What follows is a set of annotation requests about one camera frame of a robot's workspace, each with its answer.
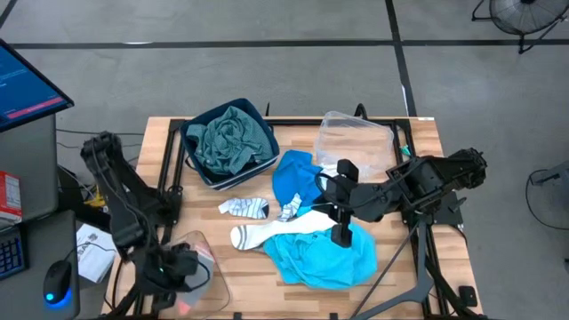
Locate black keyboard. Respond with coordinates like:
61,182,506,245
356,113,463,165
0,226,28,281

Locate white sock dark stripes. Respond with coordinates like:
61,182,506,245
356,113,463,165
277,193,304,223
217,197,270,220

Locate navy fabric storage bin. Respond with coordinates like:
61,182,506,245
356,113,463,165
180,97,281,192

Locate black computer mouse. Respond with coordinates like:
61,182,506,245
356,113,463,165
43,260,72,306

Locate green patterned shirt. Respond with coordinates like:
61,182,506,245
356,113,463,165
185,105,275,177

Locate bright blue t-shirt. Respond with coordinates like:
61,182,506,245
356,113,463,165
262,220,379,292

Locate grey camera stand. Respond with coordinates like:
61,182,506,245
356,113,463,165
350,217,436,320

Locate long white sock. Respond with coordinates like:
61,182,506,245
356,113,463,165
229,211,340,252

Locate red and white box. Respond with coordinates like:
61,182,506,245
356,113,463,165
0,171,23,226

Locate looped black floor cable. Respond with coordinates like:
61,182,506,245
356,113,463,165
525,167,569,232

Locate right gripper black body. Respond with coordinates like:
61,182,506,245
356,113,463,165
316,175,359,223

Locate yellow cable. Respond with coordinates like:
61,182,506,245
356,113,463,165
84,186,108,210

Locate small black clamp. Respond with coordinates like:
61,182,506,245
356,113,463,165
457,285,479,308

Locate grey equipment base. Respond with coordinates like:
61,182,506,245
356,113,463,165
528,160,569,190

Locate grey computer tower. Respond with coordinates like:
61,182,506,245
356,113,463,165
0,113,60,223

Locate black floor fan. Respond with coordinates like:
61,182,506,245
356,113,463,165
471,0,569,55

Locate black metal table frame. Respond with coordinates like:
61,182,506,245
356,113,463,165
101,116,485,320

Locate clear rounded plastic tub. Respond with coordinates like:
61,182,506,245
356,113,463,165
153,229,232,319

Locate grey desk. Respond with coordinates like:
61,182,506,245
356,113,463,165
0,208,82,320

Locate straight black floor cable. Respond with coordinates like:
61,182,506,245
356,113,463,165
55,127,146,137

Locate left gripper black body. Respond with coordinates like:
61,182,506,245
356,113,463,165
141,246,201,292

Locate grey sock orange patches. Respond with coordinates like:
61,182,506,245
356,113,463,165
175,244,217,316

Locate clear rectangular plastic tub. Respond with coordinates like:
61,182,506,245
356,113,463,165
314,110,396,181

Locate computer monitor blue screen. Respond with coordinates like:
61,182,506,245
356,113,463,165
0,38,75,133

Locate royal blue cloth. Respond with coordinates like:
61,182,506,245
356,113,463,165
271,149,325,211

